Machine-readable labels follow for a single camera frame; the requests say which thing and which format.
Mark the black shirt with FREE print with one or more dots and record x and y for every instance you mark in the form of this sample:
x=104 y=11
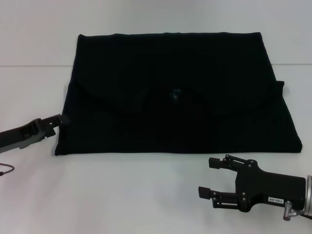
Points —
x=170 y=109

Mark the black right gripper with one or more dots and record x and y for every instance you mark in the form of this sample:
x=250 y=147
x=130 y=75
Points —
x=273 y=187

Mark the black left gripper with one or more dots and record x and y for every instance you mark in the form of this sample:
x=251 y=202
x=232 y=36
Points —
x=22 y=136

